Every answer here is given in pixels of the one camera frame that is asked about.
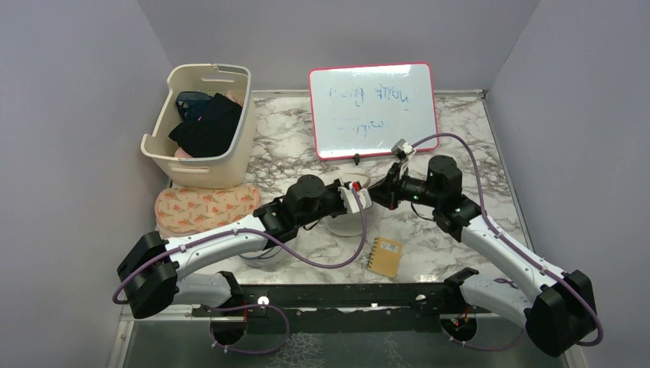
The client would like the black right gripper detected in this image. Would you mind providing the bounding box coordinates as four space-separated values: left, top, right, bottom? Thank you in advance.
366 162 442 211

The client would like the white mesh laundry bag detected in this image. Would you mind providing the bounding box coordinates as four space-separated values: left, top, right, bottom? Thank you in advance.
324 171 381 237

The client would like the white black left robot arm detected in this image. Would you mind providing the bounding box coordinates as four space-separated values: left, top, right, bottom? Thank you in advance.
111 175 372 319

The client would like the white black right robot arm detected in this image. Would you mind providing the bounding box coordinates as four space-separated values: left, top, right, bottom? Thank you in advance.
369 155 603 357

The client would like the white blue-trimmed mesh bag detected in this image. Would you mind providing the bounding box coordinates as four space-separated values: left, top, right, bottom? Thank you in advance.
238 246 287 268

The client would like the cream plastic laundry basket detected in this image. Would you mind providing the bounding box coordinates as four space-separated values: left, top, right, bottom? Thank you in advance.
140 64 257 189

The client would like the floral pink laundry bag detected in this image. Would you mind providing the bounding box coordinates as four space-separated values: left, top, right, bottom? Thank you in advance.
154 186 261 238

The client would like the yellow spiral notebook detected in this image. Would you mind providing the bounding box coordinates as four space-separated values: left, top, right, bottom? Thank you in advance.
368 237 403 278

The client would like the pink framed whiteboard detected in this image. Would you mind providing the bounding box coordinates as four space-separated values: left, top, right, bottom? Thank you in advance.
308 62 438 160

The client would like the black garment in basket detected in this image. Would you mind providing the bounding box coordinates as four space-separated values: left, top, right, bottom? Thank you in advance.
169 94 243 158

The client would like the blue garment in basket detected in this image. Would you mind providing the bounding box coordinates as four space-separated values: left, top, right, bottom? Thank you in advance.
175 91 212 123

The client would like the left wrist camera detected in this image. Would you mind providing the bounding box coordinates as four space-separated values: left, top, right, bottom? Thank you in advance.
338 181 373 214

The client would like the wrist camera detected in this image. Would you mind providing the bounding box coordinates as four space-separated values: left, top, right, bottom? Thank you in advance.
338 181 373 214
391 139 416 162

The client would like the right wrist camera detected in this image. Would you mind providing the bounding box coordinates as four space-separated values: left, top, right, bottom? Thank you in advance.
391 139 416 162

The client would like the black metal base rail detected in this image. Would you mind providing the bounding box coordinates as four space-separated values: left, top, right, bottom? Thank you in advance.
191 282 478 340

